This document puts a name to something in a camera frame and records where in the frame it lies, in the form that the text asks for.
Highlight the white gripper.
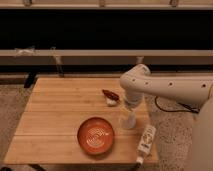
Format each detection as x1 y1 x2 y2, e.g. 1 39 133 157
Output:
123 93 142 118

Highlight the clear plastic bottle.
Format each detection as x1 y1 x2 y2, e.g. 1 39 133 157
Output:
136 124 156 164

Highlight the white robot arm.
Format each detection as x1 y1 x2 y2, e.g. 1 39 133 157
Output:
120 64 213 171

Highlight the orange ceramic bowl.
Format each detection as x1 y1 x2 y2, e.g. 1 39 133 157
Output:
77 117 115 155

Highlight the white paper cup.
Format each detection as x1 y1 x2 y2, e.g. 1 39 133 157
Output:
121 112 136 130

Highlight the white garlic toy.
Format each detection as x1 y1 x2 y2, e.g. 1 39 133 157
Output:
106 98 118 107

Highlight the wooden table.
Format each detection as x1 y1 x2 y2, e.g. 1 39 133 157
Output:
4 78 150 164

